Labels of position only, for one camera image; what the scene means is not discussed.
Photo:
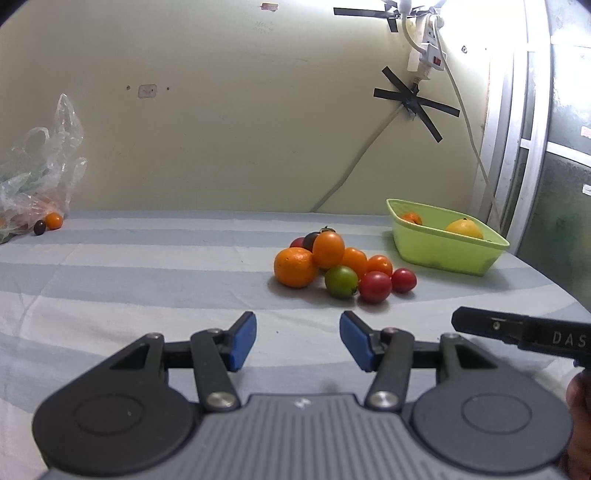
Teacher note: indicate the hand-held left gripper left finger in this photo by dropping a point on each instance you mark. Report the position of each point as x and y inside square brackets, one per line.
[242, 339]

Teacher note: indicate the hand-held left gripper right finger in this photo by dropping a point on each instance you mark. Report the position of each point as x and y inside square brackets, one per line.
[354, 341]

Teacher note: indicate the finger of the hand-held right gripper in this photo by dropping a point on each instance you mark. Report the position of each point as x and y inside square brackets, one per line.
[485, 322]

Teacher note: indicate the red tomato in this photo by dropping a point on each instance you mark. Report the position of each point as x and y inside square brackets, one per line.
[375, 286]
[404, 280]
[297, 242]

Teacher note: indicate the green tomato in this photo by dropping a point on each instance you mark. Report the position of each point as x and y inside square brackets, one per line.
[341, 281]

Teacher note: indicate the light green plastic basket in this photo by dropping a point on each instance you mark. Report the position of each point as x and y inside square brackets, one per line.
[443, 254]

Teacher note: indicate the small orange tomato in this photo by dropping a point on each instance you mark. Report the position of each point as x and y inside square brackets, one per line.
[355, 261]
[380, 264]
[412, 218]
[54, 220]

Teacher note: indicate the large orange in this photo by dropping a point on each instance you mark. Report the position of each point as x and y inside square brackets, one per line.
[295, 267]

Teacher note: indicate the oval orange tomato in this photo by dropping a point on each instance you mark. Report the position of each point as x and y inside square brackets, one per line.
[328, 249]

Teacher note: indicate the dark purple tomato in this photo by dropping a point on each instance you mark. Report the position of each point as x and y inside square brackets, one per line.
[40, 227]
[310, 240]

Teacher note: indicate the person's right hand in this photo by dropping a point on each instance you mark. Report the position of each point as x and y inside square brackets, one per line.
[581, 415]

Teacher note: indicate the yellow lemon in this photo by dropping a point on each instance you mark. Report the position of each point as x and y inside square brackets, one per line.
[464, 229]

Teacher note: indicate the striped bed sheet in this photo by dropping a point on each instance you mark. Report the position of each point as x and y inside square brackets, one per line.
[138, 277]

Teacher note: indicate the frosted window pane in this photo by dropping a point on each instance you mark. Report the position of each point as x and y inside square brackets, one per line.
[565, 194]

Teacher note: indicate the black tape strip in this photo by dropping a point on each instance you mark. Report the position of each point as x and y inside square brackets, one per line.
[393, 25]
[427, 122]
[438, 109]
[360, 12]

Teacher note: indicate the clear plastic bag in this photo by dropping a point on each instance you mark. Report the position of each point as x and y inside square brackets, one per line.
[39, 170]

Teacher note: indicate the white power strip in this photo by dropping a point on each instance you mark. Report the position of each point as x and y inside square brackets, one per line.
[427, 53]

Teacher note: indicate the white window frame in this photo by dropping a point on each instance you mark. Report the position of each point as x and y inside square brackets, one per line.
[508, 138]

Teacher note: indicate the pale wall sticker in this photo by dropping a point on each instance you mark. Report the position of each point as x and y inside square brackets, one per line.
[147, 91]

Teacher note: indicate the reddish wall sticker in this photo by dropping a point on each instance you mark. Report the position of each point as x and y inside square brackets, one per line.
[269, 6]

